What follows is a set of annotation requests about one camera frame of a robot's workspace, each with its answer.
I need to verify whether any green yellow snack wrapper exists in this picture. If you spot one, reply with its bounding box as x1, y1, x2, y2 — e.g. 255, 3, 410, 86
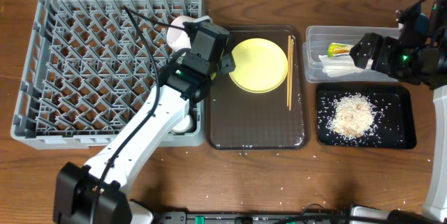
328, 43, 353, 57

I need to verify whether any yellow round plate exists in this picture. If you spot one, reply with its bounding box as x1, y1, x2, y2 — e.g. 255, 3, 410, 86
230, 38, 288, 94

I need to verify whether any wooden chopstick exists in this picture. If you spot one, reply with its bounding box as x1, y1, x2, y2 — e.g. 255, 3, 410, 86
286, 35, 291, 107
288, 37, 294, 111

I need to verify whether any white plastic cup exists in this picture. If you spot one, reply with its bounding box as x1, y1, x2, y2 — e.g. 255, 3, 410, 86
171, 114, 194, 134

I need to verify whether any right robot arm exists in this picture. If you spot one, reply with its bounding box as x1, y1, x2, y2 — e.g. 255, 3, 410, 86
349, 0, 446, 223

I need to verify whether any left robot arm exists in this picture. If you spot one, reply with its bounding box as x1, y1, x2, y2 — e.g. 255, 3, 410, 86
53, 21, 235, 223

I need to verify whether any clear plastic waste bin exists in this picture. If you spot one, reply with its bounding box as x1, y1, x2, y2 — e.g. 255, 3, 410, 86
302, 25, 400, 82

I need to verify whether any pile of rice waste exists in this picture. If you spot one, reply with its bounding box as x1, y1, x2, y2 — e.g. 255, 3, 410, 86
327, 93, 381, 140

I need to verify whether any black rectangular tray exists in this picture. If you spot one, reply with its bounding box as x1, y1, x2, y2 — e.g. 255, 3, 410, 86
316, 82, 417, 149

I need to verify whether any dark brown serving tray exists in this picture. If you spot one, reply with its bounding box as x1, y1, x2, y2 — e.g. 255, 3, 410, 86
205, 24, 310, 150

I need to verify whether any grey plastic dish rack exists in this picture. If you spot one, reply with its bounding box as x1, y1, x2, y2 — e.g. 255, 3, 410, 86
10, 0, 205, 149

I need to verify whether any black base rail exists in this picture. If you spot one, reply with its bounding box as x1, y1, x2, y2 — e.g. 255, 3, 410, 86
153, 210, 353, 224

